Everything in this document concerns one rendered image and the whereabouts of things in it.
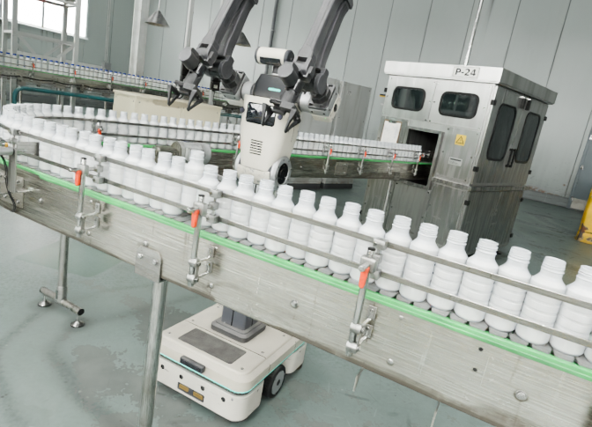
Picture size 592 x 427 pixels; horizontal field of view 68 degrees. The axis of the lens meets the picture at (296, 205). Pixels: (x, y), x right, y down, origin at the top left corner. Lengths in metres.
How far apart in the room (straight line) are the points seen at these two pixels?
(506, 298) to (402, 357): 0.25
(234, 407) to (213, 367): 0.18
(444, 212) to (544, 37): 9.03
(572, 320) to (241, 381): 1.33
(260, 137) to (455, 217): 3.08
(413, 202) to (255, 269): 3.87
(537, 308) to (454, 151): 3.78
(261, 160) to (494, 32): 11.75
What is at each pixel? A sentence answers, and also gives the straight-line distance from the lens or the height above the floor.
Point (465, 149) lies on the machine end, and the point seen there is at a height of 1.22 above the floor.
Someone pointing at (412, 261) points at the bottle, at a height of 1.09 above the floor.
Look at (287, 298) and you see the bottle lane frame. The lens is 1.09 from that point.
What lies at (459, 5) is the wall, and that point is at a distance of 13.63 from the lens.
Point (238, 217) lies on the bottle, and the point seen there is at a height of 1.06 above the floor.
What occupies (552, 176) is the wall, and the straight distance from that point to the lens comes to 12.97.
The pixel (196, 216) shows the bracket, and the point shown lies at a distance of 1.11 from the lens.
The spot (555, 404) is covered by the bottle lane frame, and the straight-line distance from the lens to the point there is 1.01.
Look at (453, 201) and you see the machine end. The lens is 4.66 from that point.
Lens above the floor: 1.36
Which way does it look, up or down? 13 degrees down
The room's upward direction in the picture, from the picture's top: 10 degrees clockwise
